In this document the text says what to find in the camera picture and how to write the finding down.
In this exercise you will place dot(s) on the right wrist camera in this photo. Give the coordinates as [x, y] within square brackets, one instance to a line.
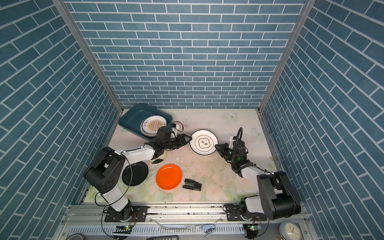
[233, 142]

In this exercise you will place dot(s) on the black plate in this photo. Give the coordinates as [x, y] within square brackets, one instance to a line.
[135, 174]

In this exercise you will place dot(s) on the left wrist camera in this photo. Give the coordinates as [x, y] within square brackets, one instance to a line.
[177, 129]

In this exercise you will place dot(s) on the white wall clock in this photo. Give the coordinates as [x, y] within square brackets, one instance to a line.
[290, 231]

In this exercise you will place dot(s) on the white plate cloud emblem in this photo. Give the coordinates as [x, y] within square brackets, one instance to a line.
[203, 142]

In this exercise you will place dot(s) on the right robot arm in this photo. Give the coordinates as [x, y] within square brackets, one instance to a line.
[276, 198]

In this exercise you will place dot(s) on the black stapler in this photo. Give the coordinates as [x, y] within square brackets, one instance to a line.
[192, 185]

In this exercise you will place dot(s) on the white plate orange sunburst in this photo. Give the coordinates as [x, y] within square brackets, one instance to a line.
[150, 126]

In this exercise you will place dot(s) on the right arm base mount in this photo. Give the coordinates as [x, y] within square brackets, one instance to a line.
[234, 213]

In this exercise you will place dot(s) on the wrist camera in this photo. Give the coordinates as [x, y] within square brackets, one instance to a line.
[177, 129]
[233, 142]

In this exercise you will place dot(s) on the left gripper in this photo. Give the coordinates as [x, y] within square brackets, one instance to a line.
[184, 141]

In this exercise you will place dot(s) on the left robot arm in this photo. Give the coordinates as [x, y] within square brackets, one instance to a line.
[106, 168]

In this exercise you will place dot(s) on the aluminium front rail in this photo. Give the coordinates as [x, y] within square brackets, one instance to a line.
[187, 220]

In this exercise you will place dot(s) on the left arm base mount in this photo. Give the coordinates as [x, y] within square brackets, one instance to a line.
[128, 214]

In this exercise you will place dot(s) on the cream yellow plate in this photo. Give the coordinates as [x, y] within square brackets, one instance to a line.
[160, 159]

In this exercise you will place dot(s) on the teal plastic bin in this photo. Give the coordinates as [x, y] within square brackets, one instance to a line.
[133, 118]

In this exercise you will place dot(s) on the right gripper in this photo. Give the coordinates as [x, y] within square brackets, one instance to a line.
[222, 151]

